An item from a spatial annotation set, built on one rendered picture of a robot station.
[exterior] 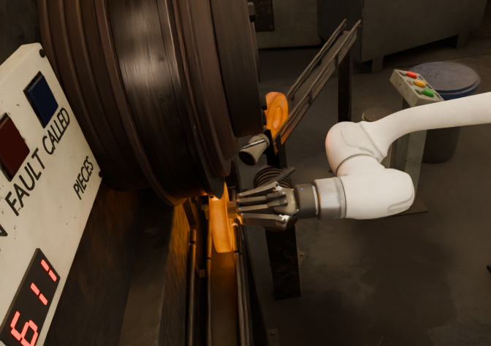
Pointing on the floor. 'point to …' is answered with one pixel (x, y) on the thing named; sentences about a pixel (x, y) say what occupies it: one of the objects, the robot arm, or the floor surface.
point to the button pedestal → (408, 147)
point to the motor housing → (281, 244)
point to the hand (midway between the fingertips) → (221, 210)
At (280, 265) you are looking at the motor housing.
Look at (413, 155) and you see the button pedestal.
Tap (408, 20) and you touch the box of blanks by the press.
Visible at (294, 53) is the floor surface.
